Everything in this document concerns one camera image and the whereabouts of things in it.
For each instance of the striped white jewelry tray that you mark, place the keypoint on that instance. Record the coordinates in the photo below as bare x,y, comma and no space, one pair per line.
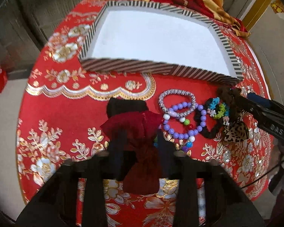
156,38

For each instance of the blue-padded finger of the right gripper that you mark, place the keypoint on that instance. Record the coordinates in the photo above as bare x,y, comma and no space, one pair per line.
264,102

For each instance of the dark red velvet bow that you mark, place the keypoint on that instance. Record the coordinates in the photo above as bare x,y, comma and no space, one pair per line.
138,131

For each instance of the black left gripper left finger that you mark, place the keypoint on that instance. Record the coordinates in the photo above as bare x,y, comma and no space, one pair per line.
94,186

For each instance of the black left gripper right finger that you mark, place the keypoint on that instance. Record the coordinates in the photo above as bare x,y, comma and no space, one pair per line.
176,165

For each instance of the red gold floral tablecloth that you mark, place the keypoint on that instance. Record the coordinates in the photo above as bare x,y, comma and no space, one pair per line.
64,106

